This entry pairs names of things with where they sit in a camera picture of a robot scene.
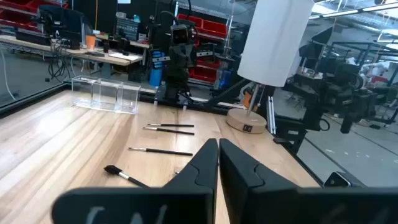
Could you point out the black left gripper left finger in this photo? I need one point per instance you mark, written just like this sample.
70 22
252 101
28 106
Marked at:
186 202

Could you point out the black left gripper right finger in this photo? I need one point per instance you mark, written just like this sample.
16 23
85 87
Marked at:
264 202

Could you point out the thin black brush silver ferrule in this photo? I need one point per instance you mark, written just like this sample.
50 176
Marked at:
168 152
174 125
174 131

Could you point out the black fluffy-head makeup brush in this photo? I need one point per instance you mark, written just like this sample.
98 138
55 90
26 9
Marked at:
112 170

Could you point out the clear acrylic organizer box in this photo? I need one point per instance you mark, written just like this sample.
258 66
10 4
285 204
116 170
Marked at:
105 96

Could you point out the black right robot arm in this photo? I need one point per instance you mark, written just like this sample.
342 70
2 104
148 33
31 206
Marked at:
175 82

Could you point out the blue barrel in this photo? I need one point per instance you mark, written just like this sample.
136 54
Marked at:
155 77

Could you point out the red storage bins shelf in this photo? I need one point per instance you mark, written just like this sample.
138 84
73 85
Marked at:
18 6
214 28

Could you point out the white paper sheet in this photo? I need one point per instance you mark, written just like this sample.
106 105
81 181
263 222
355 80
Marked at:
124 56

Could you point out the wooden office desk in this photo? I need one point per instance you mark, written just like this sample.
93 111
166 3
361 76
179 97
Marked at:
93 57

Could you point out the orange cup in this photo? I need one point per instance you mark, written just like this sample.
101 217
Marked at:
90 42

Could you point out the white cylindrical bucket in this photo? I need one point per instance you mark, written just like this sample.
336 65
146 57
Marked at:
273 40

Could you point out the black desk monitor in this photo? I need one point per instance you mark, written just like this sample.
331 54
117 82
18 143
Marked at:
62 21

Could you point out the black neighbouring robot rig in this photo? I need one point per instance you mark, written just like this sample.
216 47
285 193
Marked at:
342 87

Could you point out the small table-level camera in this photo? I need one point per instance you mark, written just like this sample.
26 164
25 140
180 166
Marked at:
342 180

